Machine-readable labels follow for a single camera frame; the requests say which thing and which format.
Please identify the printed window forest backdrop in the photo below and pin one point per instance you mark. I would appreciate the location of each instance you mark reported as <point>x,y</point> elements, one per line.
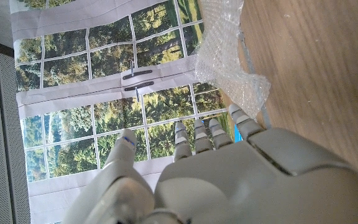
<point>73,77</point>

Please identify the clear bubble wrap sheet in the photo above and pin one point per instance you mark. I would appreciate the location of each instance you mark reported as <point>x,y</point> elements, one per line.
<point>222,53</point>

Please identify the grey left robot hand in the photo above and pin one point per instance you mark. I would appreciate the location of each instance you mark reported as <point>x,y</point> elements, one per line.
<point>228,186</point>

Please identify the blue toy piano keyboard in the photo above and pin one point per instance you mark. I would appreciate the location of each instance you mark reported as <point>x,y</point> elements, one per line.
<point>238,133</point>

